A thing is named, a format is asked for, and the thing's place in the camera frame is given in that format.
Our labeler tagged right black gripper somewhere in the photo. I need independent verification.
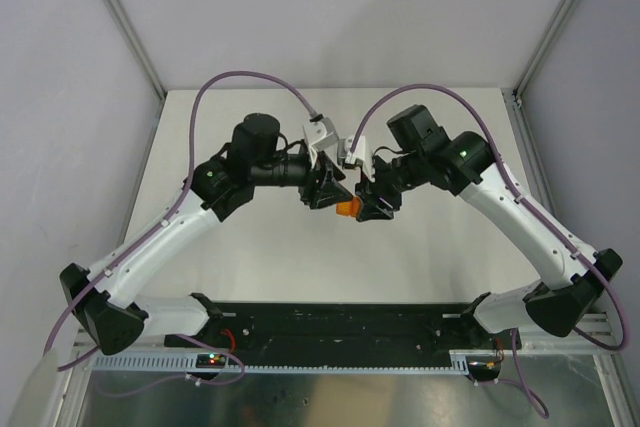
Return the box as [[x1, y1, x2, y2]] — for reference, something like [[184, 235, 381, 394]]
[[355, 150, 428, 222]]

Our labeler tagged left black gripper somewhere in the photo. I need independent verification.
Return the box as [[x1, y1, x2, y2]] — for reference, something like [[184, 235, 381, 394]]
[[250, 144, 351, 208]]

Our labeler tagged orange pill organizer box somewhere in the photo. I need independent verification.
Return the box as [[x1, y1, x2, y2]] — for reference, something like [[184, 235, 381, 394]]
[[336, 197, 362, 219]]

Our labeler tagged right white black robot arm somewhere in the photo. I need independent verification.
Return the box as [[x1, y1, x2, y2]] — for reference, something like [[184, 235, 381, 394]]
[[345, 105, 622, 348]]

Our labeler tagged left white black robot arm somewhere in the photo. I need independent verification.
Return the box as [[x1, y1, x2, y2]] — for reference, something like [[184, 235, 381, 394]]
[[60, 113, 352, 355]]

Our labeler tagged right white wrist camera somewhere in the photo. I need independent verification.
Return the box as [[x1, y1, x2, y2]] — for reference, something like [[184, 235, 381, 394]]
[[337, 135, 375, 182]]

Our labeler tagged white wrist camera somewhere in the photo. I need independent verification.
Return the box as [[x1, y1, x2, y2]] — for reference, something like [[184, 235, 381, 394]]
[[303, 117, 339, 167], [337, 135, 375, 182]]

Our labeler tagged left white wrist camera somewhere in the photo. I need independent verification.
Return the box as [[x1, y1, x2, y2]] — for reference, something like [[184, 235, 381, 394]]
[[303, 117, 339, 167]]

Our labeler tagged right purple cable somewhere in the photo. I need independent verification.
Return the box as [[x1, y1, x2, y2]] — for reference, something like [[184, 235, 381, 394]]
[[352, 84, 629, 419]]

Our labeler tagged purple cable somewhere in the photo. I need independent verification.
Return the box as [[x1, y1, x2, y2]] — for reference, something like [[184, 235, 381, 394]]
[[43, 70, 321, 373], [352, 84, 629, 419]]

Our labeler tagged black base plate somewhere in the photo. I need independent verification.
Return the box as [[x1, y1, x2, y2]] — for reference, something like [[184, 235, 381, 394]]
[[193, 302, 521, 363]]

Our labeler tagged grey slotted cable duct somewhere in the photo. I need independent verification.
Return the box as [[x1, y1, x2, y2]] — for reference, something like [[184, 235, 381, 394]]
[[93, 349, 498, 375]]

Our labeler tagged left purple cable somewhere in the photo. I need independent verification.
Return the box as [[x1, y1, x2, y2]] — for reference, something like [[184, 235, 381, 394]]
[[43, 70, 321, 373]]

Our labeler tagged aluminium side rail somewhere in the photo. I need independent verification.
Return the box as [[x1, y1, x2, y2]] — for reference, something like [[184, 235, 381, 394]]
[[501, 88, 619, 353]]

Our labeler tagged right aluminium frame post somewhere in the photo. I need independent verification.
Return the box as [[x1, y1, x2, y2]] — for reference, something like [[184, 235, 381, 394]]
[[512, 0, 581, 98]]

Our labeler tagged aluminium frame post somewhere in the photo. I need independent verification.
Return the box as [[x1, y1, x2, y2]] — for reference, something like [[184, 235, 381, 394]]
[[102, 0, 167, 102], [512, 0, 581, 98]]

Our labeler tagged left aluminium frame post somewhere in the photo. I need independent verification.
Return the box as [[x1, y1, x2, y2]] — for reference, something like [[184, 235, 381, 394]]
[[102, 0, 167, 102]]

